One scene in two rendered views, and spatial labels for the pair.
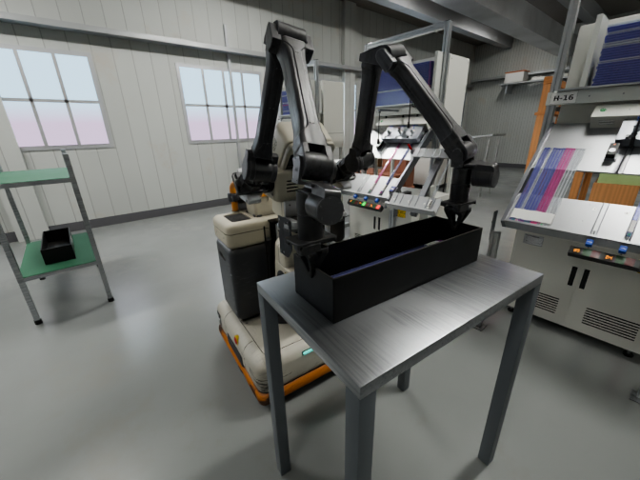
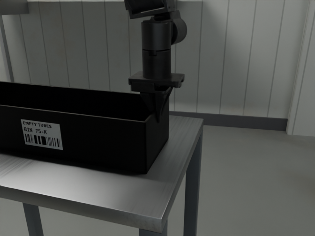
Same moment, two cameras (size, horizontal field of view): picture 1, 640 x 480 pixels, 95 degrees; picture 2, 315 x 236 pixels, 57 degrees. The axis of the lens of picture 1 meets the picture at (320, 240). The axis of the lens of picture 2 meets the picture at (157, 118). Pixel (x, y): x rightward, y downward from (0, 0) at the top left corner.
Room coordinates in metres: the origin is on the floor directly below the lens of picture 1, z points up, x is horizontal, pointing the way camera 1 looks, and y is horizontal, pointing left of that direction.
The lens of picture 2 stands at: (0.99, 0.46, 1.12)
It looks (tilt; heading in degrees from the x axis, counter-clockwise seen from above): 22 degrees down; 230
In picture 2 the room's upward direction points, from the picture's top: straight up
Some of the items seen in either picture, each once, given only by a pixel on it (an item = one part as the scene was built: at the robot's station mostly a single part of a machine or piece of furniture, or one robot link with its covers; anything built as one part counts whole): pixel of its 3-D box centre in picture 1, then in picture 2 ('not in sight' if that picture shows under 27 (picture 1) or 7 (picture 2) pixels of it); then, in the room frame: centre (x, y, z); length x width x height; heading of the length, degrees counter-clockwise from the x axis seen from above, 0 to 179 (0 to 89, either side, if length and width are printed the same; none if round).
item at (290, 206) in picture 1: (310, 224); not in sight; (1.16, 0.04, 0.84); 0.28 x 0.16 x 0.22; 123
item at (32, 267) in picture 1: (51, 227); not in sight; (2.18, 2.07, 0.55); 0.91 x 0.46 x 1.10; 40
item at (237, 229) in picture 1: (275, 251); not in sight; (1.48, 0.25, 0.59); 0.55 x 0.34 x 0.83; 123
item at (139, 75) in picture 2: (310, 229); (156, 67); (0.62, 0.02, 1.00); 0.10 x 0.07 x 0.07; 123
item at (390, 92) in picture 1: (405, 86); not in sight; (2.67, -0.72, 1.52); 0.51 x 0.13 x 0.27; 40
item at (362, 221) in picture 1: (397, 224); not in sight; (2.79, -0.78, 0.31); 0.70 x 0.65 x 0.62; 40
